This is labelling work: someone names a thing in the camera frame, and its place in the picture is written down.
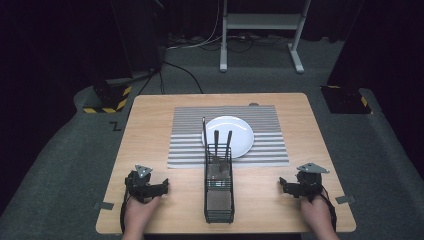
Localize right hand-held gripper cable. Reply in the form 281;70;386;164
320;185;338;232

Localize white floor cable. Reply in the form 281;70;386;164
165;0;224;52

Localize white metal stand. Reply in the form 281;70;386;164
218;0;313;75

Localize black-handled spoon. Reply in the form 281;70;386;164
218;130;234;175

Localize black-handled knife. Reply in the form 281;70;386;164
201;116;208;165

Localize hand-held gripper cable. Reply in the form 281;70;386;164
320;185;338;232
119;181;132;234

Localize white plate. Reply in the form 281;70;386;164
201;115;255;160

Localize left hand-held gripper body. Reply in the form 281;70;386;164
124;164;164;204

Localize person's right hand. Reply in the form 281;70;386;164
300;194;330;233

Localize black-handled fork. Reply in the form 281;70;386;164
212;129;222;165

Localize black box with hazard tape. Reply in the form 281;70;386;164
320;85;373;115
82;79;133;115

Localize person's left hand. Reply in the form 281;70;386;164
123;195;162;234

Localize grey striped placemat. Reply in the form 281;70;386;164
166;105;290;170

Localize black wire cutlery caddy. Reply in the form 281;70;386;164
203;143;236;225

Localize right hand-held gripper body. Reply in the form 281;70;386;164
289;162;330;203

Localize black floor cable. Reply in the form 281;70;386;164
161;60;205;95

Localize dark cabinet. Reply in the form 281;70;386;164
109;0;166;80

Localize left hand-held gripper cable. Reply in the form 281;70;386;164
119;181;132;234

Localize grey tape piece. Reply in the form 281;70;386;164
335;194;357;205
93;201;115;211

